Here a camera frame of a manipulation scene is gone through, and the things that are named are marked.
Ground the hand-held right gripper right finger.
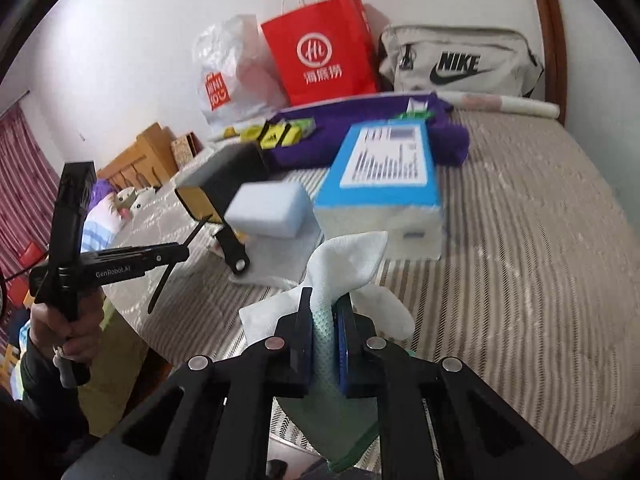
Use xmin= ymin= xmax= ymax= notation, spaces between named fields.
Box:
xmin=335 ymin=301 xmax=583 ymax=480

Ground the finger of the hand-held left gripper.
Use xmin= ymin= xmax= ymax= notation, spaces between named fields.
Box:
xmin=180 ymin=214 xmax=214 ymax=257
xmin=212 ymin=225 xmax=251 ymax=276

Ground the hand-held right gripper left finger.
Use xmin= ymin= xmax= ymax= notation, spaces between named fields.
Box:
xmin=60 ymin=287 xmax=316 ymax=480

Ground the white and green glove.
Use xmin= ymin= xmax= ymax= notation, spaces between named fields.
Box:
xmin=239 ymin=230 xmax=416 ymax=472

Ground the yellow mini duffel bag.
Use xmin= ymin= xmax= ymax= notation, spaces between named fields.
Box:
xmin=239 ymin=117 xmax=317 ymax=152

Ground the green tissue packet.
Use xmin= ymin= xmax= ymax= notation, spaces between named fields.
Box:
xmin=395 ymin=97 xmax=432 ymax=121

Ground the person's left forearm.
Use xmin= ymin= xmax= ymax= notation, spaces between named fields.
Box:
xmin=0 ymin=332 xmax=98 ymax=480

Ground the person's left hand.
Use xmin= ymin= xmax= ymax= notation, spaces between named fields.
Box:
xmin=29 ymin=287 xmax=108 ymax=362

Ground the striped pastel bedding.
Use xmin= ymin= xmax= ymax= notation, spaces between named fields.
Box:
xmin=82 ymin=194 xmax=126 ymax=252

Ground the spotted plush toy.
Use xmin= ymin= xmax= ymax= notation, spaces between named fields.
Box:
xmin=112 ymin=185 xmax=157 ymax=222

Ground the red object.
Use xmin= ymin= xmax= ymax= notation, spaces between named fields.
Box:
xmin=7 ymin=241 xmax=39 ymax=307

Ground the wooden headboard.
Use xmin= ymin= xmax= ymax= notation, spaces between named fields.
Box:
xmin=97 ymin=122 xmax=178 ymax=192

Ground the green blanket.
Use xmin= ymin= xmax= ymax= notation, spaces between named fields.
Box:
xmin=80 ymin=305 xmax=151 ymax=436

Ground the red striped curtain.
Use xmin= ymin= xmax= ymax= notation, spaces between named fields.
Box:
xmin=0 ymin=104 xmax=67 ymax=281

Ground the purple cloth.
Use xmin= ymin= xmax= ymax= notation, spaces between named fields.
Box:
xmin=260 ymin=92 xmax=471 ymax=171

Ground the blue tissue pack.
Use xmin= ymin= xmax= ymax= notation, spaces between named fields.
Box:
xmin=312 ymin=120 xmax=446 ymax=261

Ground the white plastic shopping bag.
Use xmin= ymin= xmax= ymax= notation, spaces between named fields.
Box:
xmin=192 ymin=14 xmax=288 ymax=128

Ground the striped quilted table cover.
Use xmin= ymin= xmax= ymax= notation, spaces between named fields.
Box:
xmin=107 ymin=107 xmax=640 ymax=436

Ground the red paper bag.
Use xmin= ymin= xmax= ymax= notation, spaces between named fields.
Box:
xmin=260 ymin=0 xmax=382 ymax=107

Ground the grey waist bag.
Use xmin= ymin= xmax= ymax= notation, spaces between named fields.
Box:
xmin=377 ymin=25 xmax=545 ymax=99

